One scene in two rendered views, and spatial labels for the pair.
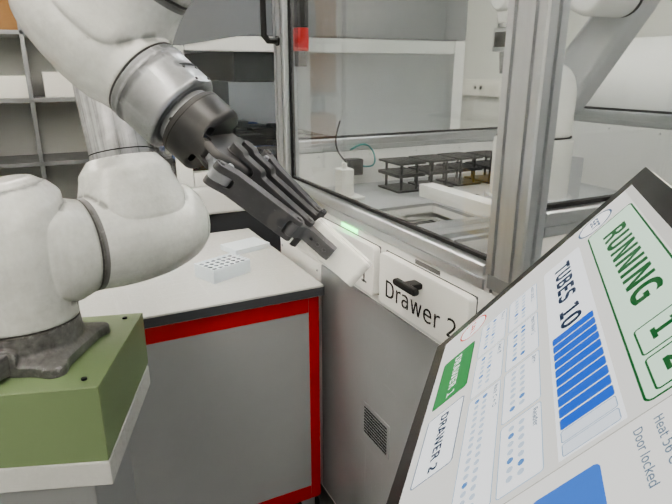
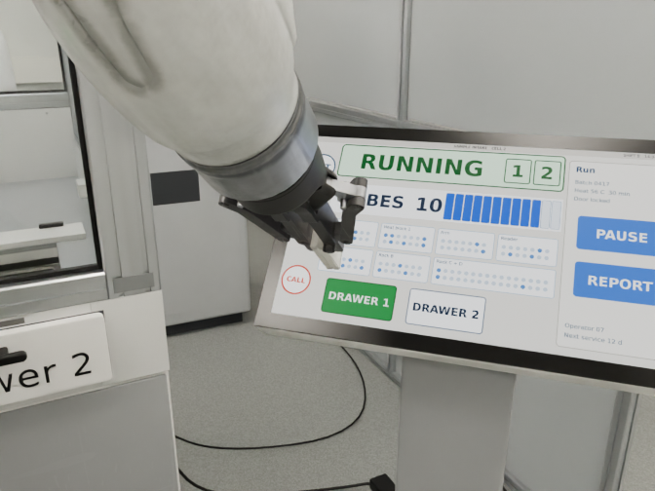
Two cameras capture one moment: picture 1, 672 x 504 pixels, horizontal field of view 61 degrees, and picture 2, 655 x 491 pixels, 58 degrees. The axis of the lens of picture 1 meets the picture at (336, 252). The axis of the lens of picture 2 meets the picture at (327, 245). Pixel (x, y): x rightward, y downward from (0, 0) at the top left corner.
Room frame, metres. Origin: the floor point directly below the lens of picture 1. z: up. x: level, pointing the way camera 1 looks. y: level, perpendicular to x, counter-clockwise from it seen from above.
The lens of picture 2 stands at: (0.54, 0.57, 1.32)
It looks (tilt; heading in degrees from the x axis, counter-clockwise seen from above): 20 degrees down; 270
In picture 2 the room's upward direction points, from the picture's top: straight up
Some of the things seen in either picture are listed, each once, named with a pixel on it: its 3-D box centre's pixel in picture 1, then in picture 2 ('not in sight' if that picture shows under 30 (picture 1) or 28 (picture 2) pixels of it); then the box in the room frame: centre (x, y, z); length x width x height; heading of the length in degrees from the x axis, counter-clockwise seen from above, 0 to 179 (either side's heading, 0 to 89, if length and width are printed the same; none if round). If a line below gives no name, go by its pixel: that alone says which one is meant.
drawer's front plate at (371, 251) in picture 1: (345, 253); not in sight; (1.29, -0.02, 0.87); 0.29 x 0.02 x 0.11; 27
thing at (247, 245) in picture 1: (245, 245); not in sight; (1.69, 0.28, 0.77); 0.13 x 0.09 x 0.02; 132
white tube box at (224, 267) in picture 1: (222, 267); not in sight; (1.45, 0.31, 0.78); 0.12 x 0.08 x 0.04; 139
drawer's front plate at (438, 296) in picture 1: (421, 299); (1, 368); (1.00, -0.16, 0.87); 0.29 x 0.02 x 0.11; 27
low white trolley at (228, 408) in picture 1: (195, 383); not in sight; (1.52, 0.43, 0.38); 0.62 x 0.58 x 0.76; 27
